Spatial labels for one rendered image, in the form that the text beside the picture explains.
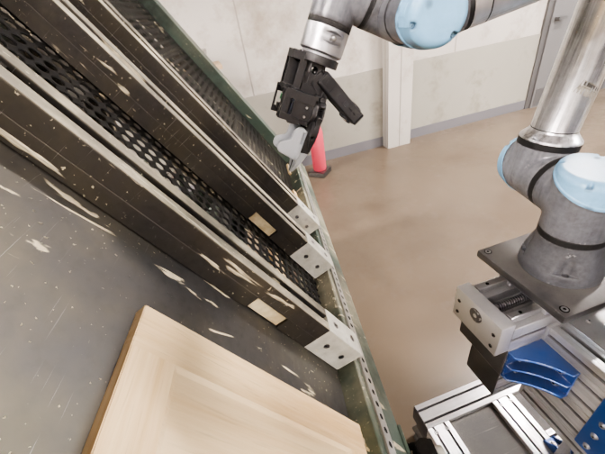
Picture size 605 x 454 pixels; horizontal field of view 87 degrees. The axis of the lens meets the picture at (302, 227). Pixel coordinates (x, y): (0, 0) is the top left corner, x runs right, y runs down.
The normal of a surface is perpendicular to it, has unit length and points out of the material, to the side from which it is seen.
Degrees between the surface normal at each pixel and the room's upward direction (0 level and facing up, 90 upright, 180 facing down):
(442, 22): 90
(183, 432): 60
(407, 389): 0
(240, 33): 90
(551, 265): 72
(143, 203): 90
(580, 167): 8
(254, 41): 90
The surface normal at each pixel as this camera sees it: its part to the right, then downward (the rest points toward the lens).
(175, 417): 0.77, -0.58
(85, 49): 0.13, 0.55
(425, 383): -0.14, -0.82
